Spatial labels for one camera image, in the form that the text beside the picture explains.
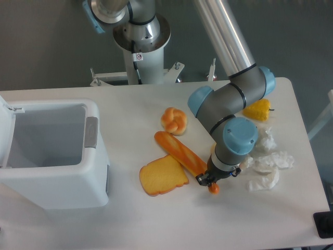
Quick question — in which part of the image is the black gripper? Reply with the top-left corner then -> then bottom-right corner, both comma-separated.
196,161 -> 241,186

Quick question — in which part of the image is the long orange baguette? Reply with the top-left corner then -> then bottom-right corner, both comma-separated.
154,131 -> 221,195

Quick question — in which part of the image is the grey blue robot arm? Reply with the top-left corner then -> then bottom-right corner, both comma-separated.
83,1 -> 276,186

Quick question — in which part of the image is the pale rectangular bread piece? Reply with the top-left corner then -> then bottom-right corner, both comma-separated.
210,143 -> 216,155

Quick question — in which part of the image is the knotted bread roll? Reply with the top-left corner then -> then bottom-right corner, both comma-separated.
161,107 -> 187,135

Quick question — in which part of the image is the orange toast slice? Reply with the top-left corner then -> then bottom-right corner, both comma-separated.
139,155 -> 189,196

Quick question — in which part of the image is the crumpled white tissue paper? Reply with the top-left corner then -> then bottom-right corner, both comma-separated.
240,127 -> 295,191

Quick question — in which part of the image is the yellow bell pepper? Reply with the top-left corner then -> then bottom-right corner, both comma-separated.
242,98 -> 274,121

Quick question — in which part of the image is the black device at edge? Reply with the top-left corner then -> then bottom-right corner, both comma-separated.
313,211 -> 332,239

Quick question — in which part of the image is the white plastic bin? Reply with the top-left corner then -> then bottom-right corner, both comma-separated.
1,99 -> 110,209

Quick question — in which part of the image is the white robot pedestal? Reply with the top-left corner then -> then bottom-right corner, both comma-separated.
113,14 -> 171,85

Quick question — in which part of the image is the white metal base frame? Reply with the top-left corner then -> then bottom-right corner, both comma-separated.
90,58 -> 217,86

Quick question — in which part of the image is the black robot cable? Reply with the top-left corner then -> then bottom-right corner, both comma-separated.
131,40 -> 143,84

